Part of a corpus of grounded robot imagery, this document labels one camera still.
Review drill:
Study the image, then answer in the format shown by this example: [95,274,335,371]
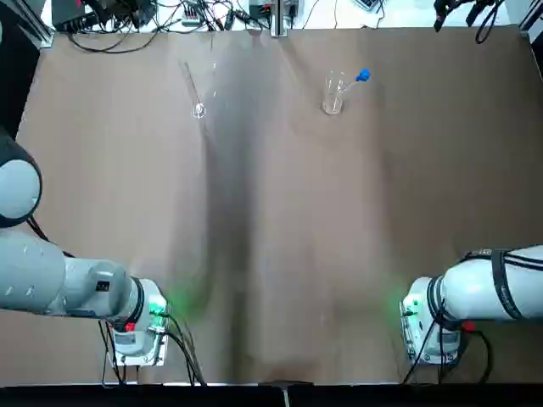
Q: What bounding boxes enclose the tangled black desk cables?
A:
[101,0,249,33]

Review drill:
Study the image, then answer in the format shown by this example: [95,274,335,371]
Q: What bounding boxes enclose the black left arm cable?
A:
[25,215,77,259]

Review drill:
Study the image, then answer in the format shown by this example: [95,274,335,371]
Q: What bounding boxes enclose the clear glass beaker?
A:
[320,70,348,116]

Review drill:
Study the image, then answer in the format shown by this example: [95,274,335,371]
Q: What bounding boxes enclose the black base cable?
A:
[402,326,494,385]
[163,311,208,387]
[99,320,128,387]

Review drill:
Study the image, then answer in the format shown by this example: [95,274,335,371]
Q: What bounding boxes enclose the loose black looped cable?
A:
[70,30,160,54]

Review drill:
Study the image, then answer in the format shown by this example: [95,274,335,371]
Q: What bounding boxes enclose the grey electronic device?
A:
[248,0,305,19]

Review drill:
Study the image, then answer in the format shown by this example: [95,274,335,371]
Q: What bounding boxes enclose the silver aluminium frame post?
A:
[23,0,56,48]
[518,0,543,43]
[271,0,292,38]

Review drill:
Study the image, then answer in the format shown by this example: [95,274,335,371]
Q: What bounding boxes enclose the black computer with red logo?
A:
[51,0,143,31]

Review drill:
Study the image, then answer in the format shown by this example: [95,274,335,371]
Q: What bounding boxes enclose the glass pipette with blue bulb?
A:
[337,67,373,97]

